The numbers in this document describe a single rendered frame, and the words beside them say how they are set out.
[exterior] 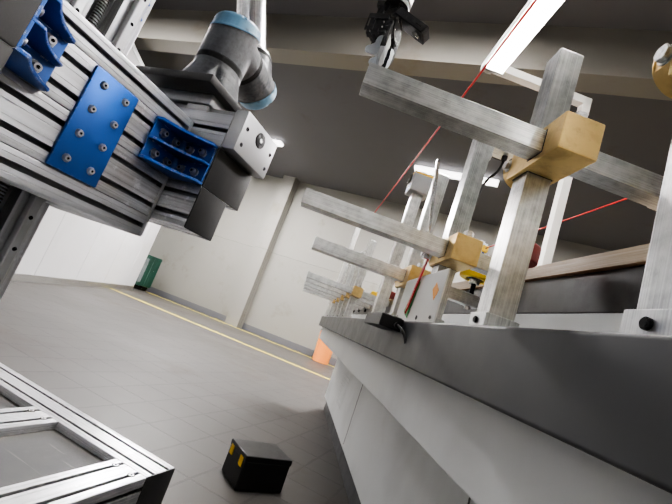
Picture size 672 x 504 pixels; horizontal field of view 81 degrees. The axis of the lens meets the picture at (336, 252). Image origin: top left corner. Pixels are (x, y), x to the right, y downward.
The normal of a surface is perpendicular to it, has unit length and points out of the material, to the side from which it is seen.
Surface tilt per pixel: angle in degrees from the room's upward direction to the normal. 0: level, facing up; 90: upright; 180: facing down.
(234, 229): 90
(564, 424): 90
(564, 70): 90
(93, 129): 90
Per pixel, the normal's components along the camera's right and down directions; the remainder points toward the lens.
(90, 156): 0.90, 0.26
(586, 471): -0.94, -0.35
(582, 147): 0.10, -0.16
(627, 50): -0.29, -0.29
